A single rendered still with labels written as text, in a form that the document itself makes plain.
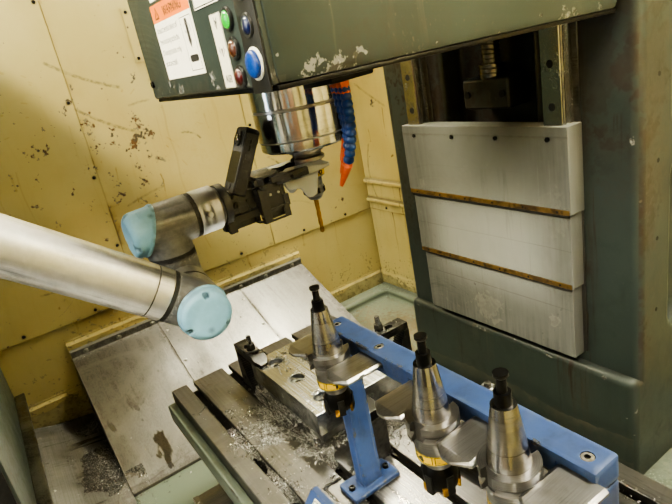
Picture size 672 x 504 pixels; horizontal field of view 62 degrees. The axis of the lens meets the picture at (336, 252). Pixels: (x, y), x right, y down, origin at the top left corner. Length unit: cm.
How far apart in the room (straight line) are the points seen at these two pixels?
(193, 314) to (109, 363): 122
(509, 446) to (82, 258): 54
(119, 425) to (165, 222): 103
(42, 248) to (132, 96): 124
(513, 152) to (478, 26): 46
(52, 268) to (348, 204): 170
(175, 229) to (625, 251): 84
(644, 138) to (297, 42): 70
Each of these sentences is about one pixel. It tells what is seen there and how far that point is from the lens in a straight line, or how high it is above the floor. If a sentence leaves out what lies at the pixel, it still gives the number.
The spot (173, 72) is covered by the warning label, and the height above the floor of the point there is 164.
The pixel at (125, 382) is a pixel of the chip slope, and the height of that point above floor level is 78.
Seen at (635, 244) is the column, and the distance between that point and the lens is 120.
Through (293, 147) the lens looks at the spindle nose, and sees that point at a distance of 95.
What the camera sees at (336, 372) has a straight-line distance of 79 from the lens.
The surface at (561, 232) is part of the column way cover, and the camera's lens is 123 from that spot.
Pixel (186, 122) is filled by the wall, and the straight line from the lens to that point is 200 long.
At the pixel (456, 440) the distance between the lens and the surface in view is 65.
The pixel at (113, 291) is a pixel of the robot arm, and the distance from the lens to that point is 78.
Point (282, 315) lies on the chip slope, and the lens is 204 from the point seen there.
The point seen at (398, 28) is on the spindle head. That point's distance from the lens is 73.
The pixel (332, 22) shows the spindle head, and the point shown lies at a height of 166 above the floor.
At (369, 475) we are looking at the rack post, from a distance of 105.
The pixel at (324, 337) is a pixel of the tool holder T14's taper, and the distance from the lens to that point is 80.
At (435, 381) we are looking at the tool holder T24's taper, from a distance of 64.
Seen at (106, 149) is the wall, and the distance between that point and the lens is 193.
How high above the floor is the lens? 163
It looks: 20 degrees down
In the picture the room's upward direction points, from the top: 11 degrees counter-clockwise
